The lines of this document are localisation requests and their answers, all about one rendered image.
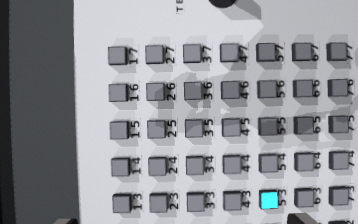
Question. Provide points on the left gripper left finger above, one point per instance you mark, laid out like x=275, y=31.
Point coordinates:
x=66, y=221

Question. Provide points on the grey metal cabinet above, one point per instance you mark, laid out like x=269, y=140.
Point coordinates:
x=178, y=70

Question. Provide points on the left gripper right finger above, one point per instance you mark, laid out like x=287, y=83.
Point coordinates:
x=300, y=218

